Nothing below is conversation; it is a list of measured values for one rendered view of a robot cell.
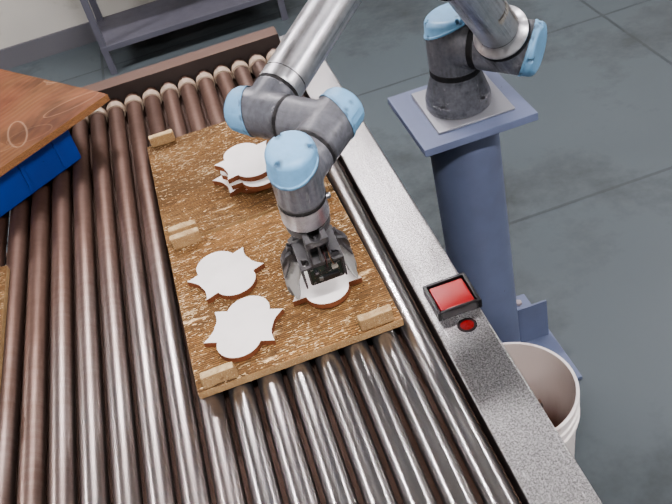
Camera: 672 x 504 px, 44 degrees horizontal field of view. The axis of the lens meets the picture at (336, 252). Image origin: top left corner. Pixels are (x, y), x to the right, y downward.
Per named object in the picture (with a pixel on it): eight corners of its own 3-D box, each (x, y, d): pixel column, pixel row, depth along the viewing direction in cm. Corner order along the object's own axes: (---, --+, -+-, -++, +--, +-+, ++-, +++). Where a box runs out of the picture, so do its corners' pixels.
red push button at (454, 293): (462, 283, 142) (461, 277, 141) (476, 305, 137) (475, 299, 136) (429, 294, 141) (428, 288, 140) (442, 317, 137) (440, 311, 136)
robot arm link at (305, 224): (270, 188, 127) (321, 171, 127) (276, 207, 130) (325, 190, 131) (284, 224, 122) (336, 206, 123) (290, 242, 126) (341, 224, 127)
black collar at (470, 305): (465, 278, 142) (463, 271, 141) (482, 306, 136) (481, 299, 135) (423, 293, 142) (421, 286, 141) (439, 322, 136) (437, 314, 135)
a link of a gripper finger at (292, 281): (284, 316, 141) (299, 281, 135) (275, 289, 144) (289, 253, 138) (301, 315, 142) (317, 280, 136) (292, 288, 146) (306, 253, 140)
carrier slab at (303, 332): (335, 195, 168) (334, 189, 167) (404, 325, 136) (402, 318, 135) (169, 253, 165) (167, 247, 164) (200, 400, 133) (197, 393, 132)
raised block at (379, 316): (392, 314, 137) (389, 302, 135) (395, 321, 135) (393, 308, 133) (358, 326, 136) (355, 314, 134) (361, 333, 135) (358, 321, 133)
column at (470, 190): (524, 296, 265) (501, 48, 210) (582, 379, 235) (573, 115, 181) (412, 335, 262) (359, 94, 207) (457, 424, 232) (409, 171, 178)
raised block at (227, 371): (237, 370, 134) (233, 359, 133) (239, 378, 133) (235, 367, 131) (202, 383, 134) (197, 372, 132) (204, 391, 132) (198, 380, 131)
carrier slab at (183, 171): (288, 105, 201) (286, 100, 200) (334, 193, 169) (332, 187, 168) (149, 152, 198) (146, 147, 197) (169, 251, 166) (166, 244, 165)
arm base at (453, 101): (481, 77, 199) (478, 40, 192) (499, 110, 188) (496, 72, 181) (420, 91, 199) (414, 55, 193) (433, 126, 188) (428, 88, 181)
